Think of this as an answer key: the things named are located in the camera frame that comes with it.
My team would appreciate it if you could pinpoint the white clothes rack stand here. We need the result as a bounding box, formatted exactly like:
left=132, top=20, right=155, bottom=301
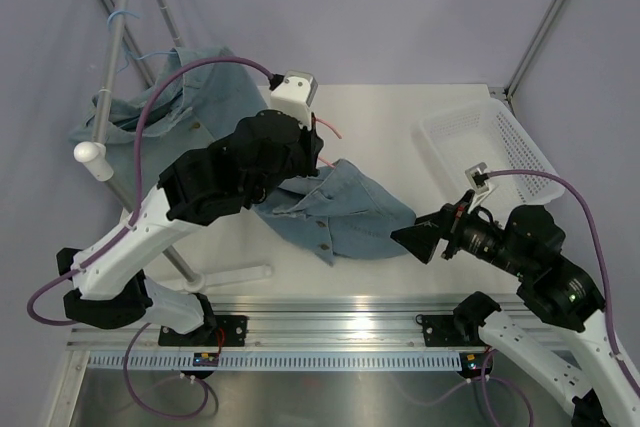
left=72, top=0, right=275, bottom=298

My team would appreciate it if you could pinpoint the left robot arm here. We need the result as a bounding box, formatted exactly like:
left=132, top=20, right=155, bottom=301
left=57, top=109, right=323, bottom=345

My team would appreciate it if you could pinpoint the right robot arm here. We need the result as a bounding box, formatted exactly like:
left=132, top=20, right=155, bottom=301
left=391, top=197, right=639, bottom=426

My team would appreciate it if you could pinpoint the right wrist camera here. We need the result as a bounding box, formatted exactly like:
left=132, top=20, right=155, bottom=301
left=463, top=162, right=497, bottom=212

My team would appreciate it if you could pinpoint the white slotted cable duct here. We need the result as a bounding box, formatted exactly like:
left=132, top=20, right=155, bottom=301
left=87, top=351, right=462, bottom=372

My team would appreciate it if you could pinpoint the pink wire hanger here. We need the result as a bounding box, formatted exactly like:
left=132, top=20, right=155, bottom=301
left=314, top=116, right=343, bottom=169

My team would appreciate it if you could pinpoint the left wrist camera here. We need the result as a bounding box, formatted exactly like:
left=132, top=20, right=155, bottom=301
left=269, top=71, right=318, bottom=129

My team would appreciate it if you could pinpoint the aluminium rail base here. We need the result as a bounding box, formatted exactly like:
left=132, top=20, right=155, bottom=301
left=66, top=294, right=487, bottom=368

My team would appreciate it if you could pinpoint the white plastic basket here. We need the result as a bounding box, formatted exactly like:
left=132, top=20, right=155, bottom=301
left=410, top=98, right=565, bottom=215

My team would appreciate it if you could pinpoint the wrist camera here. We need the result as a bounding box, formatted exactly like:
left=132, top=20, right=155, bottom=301
left=463, top=162, right=497, bottom=212
left=269, top=71, right=318, bottom=129

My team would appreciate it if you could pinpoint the blue wire hanger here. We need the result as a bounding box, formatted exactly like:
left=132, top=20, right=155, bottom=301
left=106, top=9, right=174, bottom=74

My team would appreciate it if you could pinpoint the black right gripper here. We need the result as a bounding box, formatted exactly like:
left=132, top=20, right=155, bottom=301
left=391, top=188, right=532, bottom=278

